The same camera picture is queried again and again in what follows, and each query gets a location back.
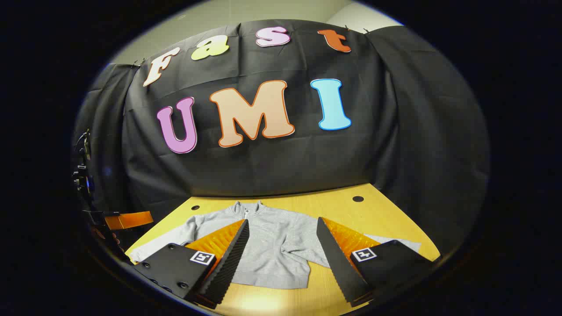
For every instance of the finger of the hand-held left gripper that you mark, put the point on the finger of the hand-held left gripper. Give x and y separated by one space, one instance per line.
131 219

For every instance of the black backdrop cloth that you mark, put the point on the black backdrop cloth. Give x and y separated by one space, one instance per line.
285 166

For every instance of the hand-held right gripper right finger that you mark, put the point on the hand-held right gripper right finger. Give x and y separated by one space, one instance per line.
338 259

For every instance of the grey zip-neck sweatshirt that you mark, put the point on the grey zip-neck sweatshirt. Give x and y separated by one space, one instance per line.
276 245

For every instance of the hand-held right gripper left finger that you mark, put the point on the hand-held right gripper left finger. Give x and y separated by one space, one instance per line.
228 263

